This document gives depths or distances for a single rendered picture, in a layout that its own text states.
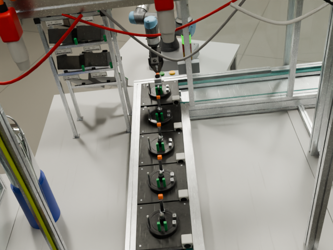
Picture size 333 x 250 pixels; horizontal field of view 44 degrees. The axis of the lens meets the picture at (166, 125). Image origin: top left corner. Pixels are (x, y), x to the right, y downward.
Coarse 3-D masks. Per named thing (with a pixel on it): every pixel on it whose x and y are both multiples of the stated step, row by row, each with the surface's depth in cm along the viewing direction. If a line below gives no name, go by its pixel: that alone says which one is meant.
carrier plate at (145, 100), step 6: (144, 84) 264; (150, 84) 263; (168, 84) 261; (174, 84) 260; (144, 90) 259; (174, 90) 255; (144, 96) 254; (168, 96) 251; (144, 102) 249; (150, 102) 248; (156, 102) 248; (162, 102) 247; (168, 102) 246
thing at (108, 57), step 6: (84, 54) 222; (90, 54) 221; (96, 54) 220; (102, 54) 220; (108, 54) 222; (84, 60) 222; (90, 60) 222; (96, 60) 221; (102, 60) 221; (108, 60) 222
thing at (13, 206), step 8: (8, 184) 224; (8, 192) 219; (8, 200) 215; (16, 200) 214; (0, 208) 211; (8, 208) 210; (16, 208) 210; (0, 216) 207; (8, 216) 206; (0, 224) 203; (8, 224) 203; (0, 232) 199; (8, 232) 199; (0, 240) 196; (8, 240) 195; (0, 248) 192
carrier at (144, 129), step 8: (176, 104) 244; (144, 112) 242; (152, 112) 238; (160, 112) 231; (168, 112) 234; (176, 112) 238; (144, 120) 236; (152, 120) 232; (160, 120) 231; (168, 120) 231; (176, 120) 233; (144, 128) 230; (152, 128) 230; (168, 128) 228; (176, 128) 225
